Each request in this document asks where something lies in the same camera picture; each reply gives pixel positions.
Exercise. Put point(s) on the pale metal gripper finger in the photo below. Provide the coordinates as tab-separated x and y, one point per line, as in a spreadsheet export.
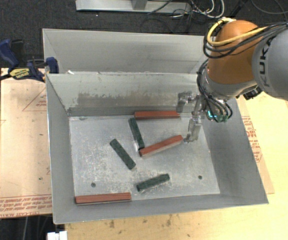
198	131
191	129

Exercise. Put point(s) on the red-brown flat block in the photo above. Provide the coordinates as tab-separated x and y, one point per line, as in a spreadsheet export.
160	146
103	198
156	115

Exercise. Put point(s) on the dark green flat block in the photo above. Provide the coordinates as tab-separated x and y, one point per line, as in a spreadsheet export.
122	154
136	133
153	182

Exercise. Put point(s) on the grey metal bin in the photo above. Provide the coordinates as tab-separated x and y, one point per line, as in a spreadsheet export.
103	179

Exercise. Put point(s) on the brown cardboard board, red print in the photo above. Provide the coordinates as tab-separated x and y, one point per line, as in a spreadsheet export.
23	144

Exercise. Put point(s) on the black cylinder on white bracket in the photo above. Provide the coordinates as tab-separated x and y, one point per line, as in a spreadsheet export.
252	93

